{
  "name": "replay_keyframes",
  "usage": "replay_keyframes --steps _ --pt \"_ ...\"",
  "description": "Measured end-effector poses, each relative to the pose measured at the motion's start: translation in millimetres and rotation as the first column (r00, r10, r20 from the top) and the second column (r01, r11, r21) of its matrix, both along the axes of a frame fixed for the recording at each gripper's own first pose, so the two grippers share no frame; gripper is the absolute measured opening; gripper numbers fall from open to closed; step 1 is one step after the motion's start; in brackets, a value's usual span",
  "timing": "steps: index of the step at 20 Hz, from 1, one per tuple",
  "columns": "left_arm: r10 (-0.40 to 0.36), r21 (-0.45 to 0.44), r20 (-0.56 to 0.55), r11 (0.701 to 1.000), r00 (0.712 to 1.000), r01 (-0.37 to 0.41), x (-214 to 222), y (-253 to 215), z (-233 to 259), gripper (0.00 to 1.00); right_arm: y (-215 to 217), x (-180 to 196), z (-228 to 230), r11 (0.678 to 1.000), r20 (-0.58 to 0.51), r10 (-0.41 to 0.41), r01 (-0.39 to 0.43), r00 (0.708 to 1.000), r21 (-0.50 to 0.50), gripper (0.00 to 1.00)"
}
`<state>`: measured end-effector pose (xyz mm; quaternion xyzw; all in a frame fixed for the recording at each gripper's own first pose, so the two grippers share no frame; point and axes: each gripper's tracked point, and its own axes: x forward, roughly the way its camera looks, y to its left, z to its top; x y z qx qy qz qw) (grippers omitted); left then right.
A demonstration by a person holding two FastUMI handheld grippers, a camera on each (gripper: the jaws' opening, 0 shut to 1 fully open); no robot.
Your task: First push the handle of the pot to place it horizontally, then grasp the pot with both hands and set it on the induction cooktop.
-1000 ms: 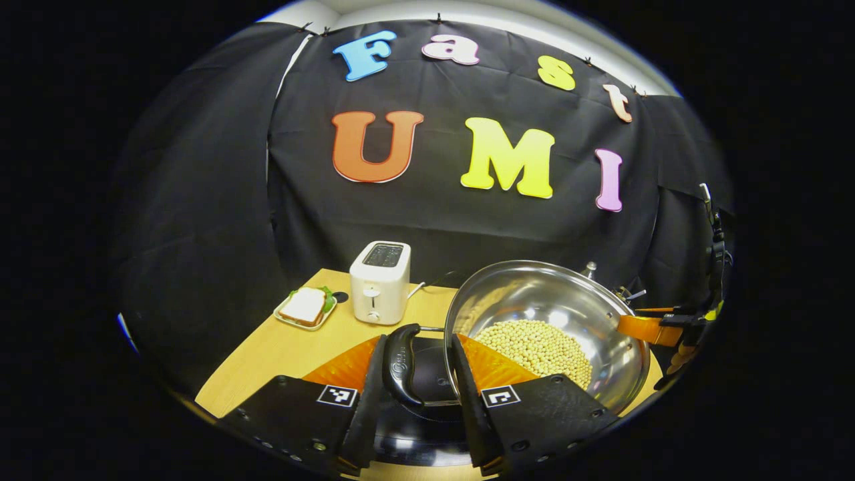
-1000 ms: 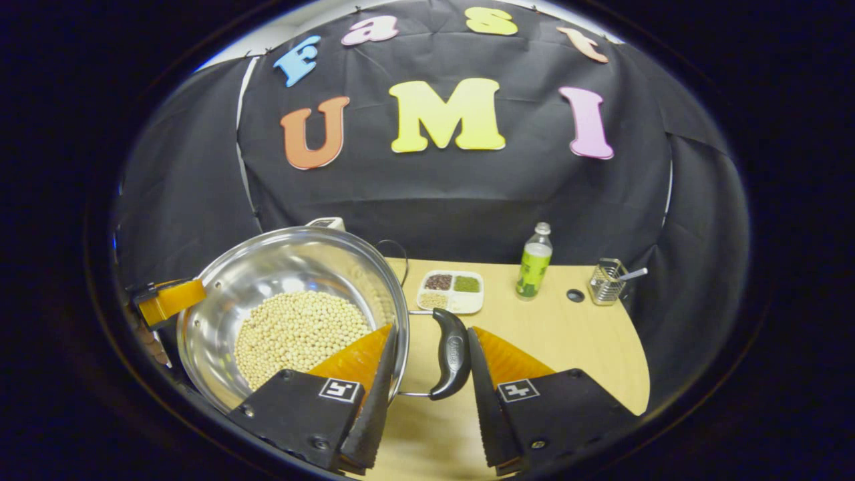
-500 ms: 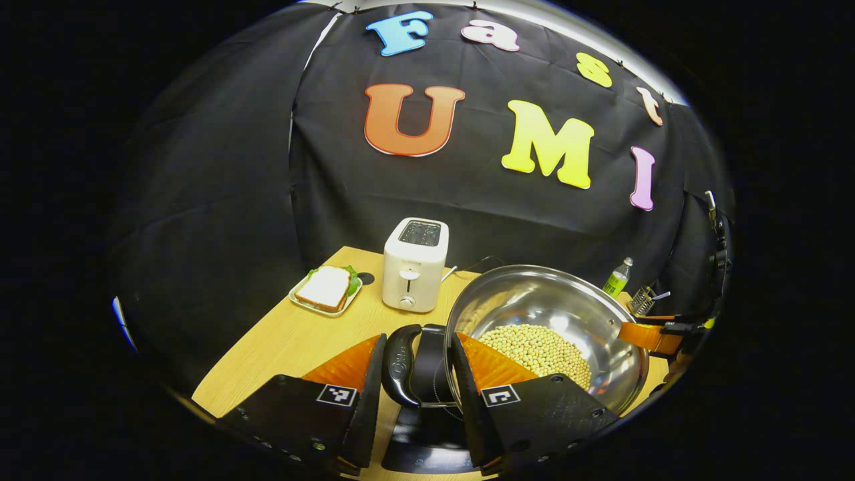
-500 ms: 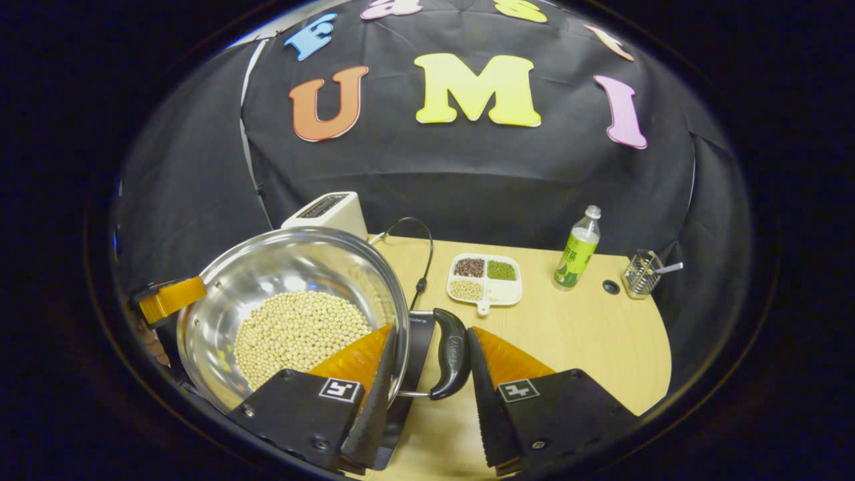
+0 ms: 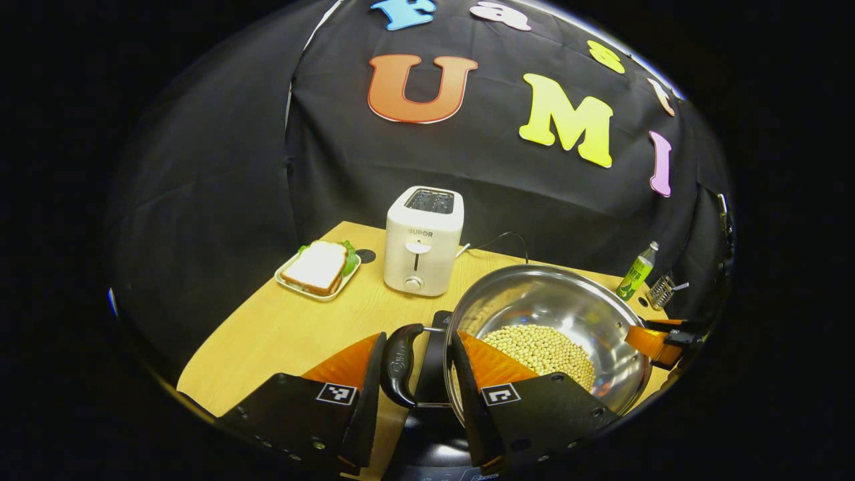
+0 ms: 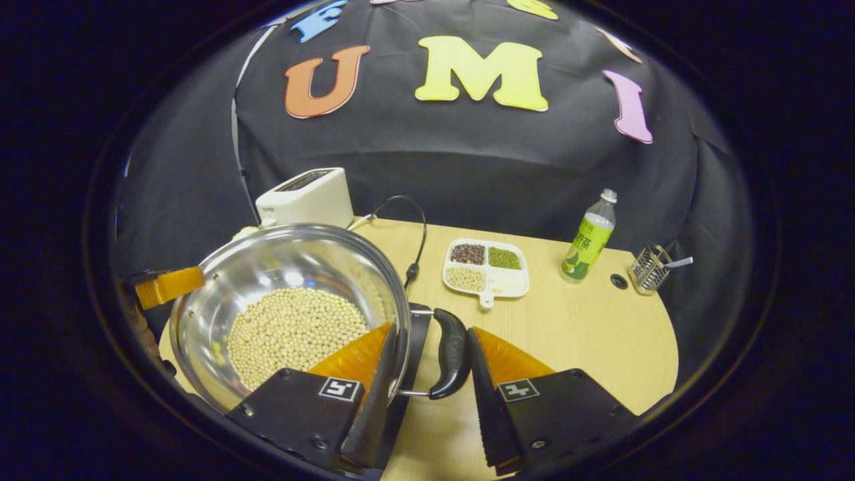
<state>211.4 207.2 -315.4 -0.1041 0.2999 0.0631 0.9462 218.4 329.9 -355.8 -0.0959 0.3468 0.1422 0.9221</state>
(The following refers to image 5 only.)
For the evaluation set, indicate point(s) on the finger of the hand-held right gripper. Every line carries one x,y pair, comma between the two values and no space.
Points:
651,342

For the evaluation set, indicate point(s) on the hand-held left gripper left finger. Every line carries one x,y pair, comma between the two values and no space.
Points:
367,401

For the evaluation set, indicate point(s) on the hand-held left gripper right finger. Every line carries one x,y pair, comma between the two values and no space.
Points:
471,401

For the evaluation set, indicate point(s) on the black induction cooktop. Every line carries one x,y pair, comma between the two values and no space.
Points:
434,441

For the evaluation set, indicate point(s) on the stainless steel pot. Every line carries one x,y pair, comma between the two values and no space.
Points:
554,300

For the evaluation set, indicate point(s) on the green label drink bottle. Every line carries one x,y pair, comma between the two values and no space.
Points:
634,275

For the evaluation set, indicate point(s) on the pile of soybeans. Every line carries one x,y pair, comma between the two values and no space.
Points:
548,351

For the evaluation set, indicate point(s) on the white sandwich plate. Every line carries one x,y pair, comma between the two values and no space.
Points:
332,292

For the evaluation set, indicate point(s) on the sandwich with lettuce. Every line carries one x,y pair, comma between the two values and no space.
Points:
315,268

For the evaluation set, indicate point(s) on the white toaster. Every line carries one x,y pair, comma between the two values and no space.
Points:
423,254

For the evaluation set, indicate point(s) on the black backdrop cloth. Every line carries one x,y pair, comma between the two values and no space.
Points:
267,133

